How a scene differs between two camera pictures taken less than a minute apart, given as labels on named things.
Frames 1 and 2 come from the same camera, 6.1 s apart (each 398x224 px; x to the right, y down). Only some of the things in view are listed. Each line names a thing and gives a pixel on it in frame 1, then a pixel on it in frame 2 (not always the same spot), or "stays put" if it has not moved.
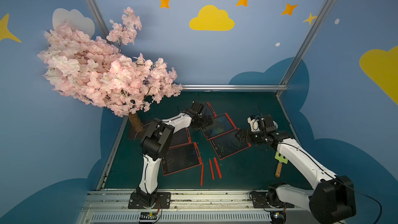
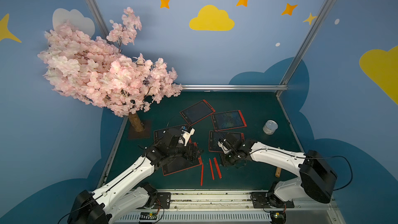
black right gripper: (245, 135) to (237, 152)
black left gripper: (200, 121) to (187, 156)
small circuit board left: (148, 215) stays put
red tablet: (180, 158) stays put
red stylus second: (212, 169) stays put
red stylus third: (218, 168) stays put
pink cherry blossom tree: (97, 72) stays put
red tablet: (222, 124) to (228, 120)
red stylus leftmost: (202, 175) stays put
